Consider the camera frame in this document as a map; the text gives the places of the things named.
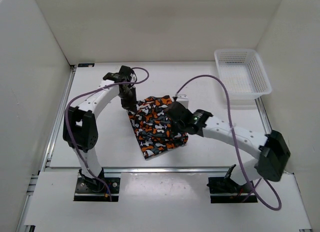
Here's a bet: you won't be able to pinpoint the orange camouflage shorts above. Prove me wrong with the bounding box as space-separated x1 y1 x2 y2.
127 95 189 160

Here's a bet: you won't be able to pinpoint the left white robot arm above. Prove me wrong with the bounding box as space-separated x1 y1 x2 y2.
62 65 137 193

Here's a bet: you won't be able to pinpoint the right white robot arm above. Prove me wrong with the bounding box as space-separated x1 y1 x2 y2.
165 101 291 192

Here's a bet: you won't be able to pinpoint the black label sticker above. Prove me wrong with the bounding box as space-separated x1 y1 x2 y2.
77 63 95 68

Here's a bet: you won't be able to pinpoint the white perforated plastic basket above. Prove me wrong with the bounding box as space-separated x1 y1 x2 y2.
214 48 272 106

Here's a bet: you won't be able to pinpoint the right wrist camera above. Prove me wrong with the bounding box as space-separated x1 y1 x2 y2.
172 94 189 109

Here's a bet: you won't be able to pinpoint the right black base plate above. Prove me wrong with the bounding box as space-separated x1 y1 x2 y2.
206 164 258 204

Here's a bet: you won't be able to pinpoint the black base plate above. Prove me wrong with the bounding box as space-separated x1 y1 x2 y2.
73 175 121 202
206 164 258 204

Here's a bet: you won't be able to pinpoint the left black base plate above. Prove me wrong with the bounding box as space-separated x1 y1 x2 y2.
73 175 121 202

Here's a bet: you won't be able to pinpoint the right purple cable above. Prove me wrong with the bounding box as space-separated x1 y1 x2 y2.
174 74 283 211

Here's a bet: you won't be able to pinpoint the aluminium rail front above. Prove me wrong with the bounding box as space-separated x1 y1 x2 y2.
42 166 236 174

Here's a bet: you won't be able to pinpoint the aluminium rail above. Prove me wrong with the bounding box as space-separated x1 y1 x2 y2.
42 166 236 174
15 65 78 232

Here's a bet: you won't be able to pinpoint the aluminium rail left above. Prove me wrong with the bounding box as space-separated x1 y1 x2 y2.
15 65 78 232

